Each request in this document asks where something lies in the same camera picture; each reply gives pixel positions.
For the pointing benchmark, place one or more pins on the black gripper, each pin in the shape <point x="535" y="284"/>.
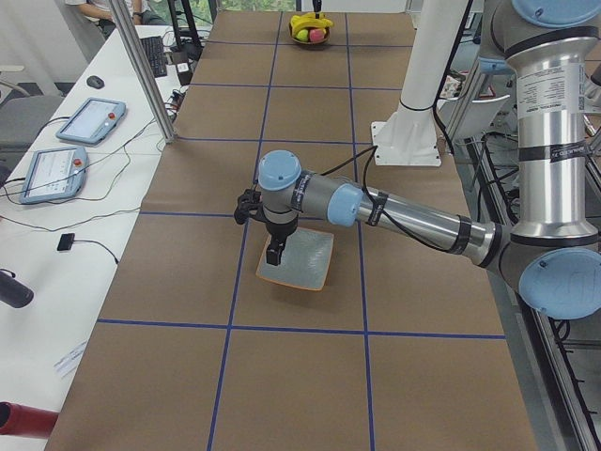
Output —
<point x="281" y="230"/>

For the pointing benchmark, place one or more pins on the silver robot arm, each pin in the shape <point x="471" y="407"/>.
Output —
<point x="549" y="257"/>

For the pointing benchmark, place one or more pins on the grey square plate orange rim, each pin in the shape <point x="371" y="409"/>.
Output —
<point x="305" y="260"/>

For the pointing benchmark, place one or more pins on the woven brown fruit basket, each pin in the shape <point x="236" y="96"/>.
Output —
<point x="308" y="43"/>

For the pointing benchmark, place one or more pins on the white central column base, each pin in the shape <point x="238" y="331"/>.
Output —
<point x="408" y="137"/>

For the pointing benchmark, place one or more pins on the small black box device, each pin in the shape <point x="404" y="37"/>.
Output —
<point x="65" y="242"/>

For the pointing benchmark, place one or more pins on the brown box with label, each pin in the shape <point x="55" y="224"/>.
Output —
<point x="182" y="65"/>

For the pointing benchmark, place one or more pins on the green pear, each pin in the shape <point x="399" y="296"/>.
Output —
<point x="302" y="35"/>

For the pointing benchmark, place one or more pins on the far red apple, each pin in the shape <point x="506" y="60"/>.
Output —
<point x="317" y="34"/>

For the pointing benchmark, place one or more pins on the far blue teach pendant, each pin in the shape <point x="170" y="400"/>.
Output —
<point x="92" y="121"/>

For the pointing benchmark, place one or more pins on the blue teach pendant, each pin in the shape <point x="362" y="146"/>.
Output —
<point x="92" y="121"/>
<point x="54" y="174"/>

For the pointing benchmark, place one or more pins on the near blue teach pendant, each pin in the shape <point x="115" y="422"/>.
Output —
<point x="54" y="174"/>

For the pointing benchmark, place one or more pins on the black keyboard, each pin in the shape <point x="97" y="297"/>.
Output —
<point x="153" y="49"/>

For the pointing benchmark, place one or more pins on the black computer mouse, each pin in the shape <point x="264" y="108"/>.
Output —
<point x="95" y="82"/>

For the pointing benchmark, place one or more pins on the black cylinder object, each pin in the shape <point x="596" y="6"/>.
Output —
<point x="13" y="292"/>

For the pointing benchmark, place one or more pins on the red cylinder object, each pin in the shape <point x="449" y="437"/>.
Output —
<point x="25" y="421"/>

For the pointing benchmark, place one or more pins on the aluminium frame post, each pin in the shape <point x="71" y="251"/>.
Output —
<point x="137" y="56"/>

